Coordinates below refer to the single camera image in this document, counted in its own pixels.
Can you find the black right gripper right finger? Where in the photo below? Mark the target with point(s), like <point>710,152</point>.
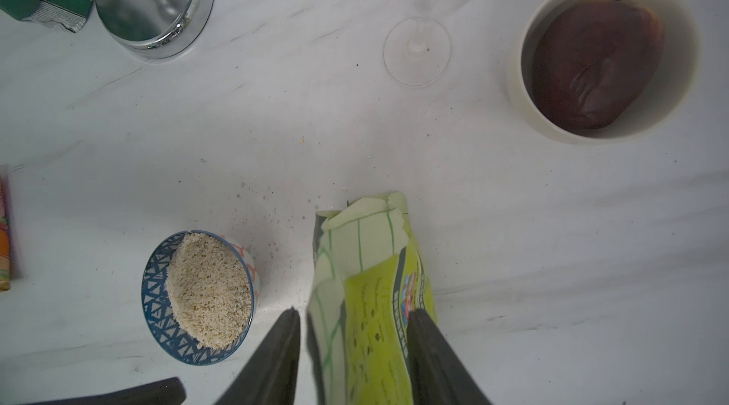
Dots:
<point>436,373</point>

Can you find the orange snack packet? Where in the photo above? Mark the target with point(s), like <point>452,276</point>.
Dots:
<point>5,241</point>

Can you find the green oats bag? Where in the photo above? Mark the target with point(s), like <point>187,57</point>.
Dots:
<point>368,278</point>

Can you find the blue patterned breakfast bowl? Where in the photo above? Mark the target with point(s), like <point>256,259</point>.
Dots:
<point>199,295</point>

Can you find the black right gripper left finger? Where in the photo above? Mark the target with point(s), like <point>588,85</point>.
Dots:
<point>270,375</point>

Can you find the white bowl with purple food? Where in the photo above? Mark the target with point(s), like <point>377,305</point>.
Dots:
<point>594,72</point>

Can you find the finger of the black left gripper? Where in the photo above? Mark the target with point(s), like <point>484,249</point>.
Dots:
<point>162,392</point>

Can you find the clear wine glass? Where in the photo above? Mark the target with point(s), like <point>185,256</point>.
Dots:
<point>433,12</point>

